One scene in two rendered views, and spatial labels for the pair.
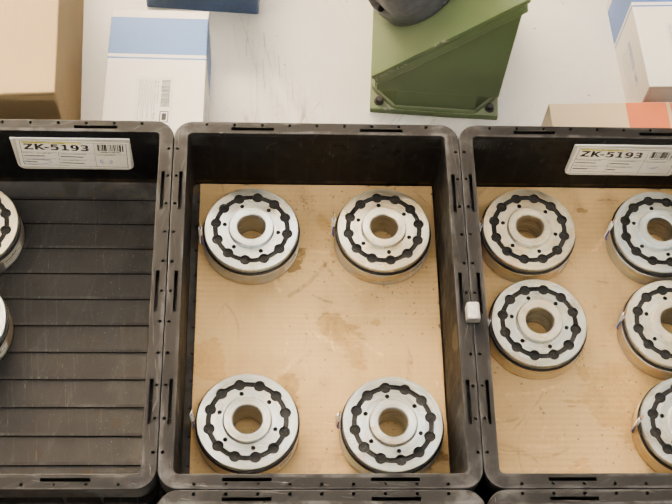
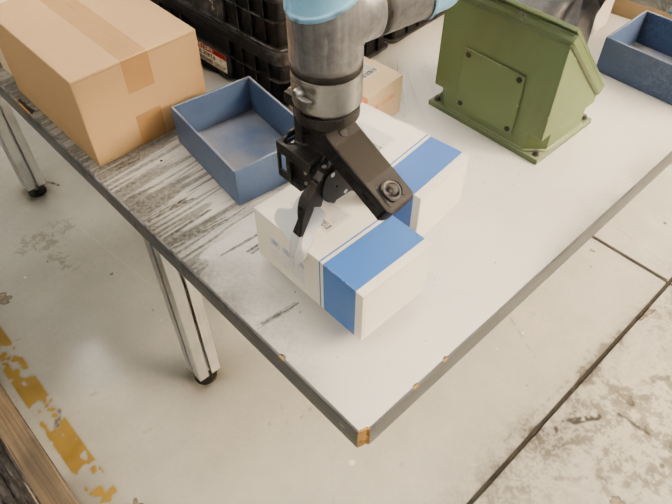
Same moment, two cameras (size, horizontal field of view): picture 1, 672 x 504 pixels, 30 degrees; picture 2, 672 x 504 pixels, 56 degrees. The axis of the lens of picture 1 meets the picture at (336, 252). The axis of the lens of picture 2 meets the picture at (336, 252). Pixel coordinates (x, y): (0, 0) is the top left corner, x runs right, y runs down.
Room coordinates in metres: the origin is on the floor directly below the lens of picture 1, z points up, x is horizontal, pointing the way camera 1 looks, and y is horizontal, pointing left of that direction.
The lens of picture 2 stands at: (1.56, -0.93, 1.37)
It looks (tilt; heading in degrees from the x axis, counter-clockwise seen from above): 49 degrees down; 140
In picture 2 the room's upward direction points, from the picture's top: straight up
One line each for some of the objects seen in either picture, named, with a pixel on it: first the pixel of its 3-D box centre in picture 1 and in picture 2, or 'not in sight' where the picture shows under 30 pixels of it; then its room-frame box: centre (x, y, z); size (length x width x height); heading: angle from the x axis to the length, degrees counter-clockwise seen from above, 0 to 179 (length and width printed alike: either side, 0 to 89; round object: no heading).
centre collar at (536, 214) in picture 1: (529, 227); not in sight; (0.69, -0.21, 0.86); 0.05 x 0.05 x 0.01
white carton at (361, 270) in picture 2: not in sight; (340, 248); (1.14, -0.58, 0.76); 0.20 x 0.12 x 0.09; 3
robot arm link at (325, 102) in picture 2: not in sight; (324, 86); (1.12, -0.58, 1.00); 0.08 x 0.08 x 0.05
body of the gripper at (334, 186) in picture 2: not in sight; (323, 143); (1.11, -0.58, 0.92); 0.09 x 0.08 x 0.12; 3
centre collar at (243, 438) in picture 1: (247, 420); not in sight; (0.43, 0.07, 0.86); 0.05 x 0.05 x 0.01
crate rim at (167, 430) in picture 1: (318, 297); not in sight; (0.55, 0.01, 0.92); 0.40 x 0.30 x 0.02; 6
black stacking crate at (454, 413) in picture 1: (316, 319); not in sight; (0.55, 0.01, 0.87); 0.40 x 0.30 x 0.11; 6
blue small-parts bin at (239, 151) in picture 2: not in sight; (244, 137); (0.84, -0.52, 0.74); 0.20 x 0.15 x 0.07; 177
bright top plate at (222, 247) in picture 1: (251, 229); not in sight; (0.65, 0.09, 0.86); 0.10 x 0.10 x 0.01
